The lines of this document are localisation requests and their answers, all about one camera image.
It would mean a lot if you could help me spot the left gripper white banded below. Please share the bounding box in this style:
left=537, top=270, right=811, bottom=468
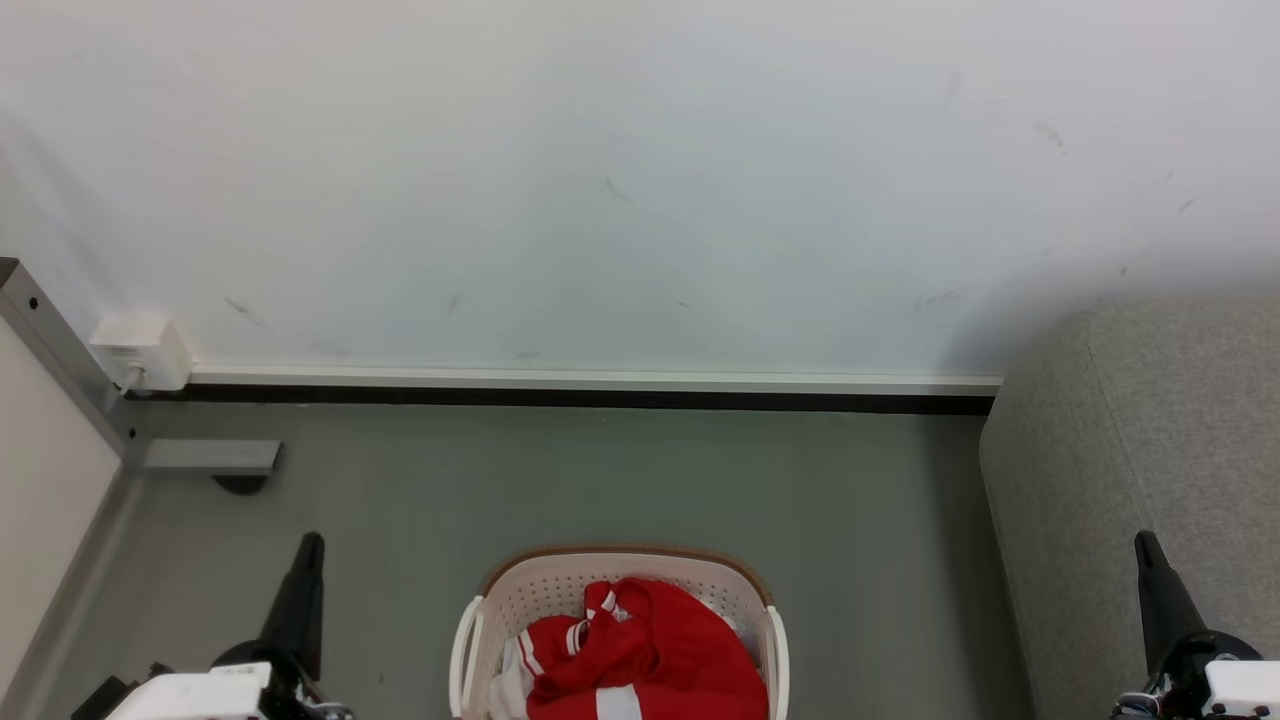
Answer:
left=104, top=532, right=353, bottom=720

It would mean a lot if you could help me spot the right gripper black banded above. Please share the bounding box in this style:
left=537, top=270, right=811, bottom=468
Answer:
left=1112, top=530, right=1280, bottom=720

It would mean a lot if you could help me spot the red garment with white stripes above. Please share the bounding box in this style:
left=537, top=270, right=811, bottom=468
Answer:
left=515, top=577, right=771, bottom=720

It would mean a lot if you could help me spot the grey fabric sofa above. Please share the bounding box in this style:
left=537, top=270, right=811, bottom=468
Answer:
left=978, top=298, right=1280, bottom=720

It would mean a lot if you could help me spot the grey metal foot bar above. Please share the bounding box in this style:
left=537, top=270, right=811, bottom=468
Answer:
left=144, top=439, right=284, bottom=477

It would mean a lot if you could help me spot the pale white garment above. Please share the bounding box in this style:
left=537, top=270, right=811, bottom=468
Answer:
left=488, top=636, right=536, bottom=720

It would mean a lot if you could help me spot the white perforated laundry basket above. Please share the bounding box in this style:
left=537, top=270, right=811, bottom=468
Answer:
left=449, top=545, right=791, bottom=720

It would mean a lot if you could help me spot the cream partition panel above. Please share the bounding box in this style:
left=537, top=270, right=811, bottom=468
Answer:
left=0, top=318, right=125, bottom=691

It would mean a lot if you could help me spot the black baseboard strip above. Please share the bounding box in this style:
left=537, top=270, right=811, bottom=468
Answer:
left=125, top=384, right=998, bottom=417

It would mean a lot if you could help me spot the white wall socket box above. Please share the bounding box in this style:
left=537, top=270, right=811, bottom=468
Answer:
left=90, top=312, right=194, bottom=393

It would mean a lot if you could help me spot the grey metal frame post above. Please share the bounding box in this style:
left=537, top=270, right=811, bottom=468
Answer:
left=0, top=257, right=141, bottom=469

